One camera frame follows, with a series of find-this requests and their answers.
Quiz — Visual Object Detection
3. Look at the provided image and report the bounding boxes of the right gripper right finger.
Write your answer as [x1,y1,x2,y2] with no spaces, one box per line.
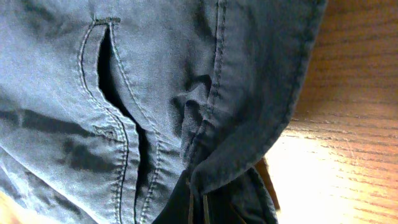
[202,176,247,224]

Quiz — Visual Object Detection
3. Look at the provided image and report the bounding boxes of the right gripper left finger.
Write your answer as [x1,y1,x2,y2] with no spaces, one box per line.
[152,177,194,224]

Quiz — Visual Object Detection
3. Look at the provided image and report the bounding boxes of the dark blue shorts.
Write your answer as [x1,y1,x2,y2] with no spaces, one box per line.
[1,0,327,223]

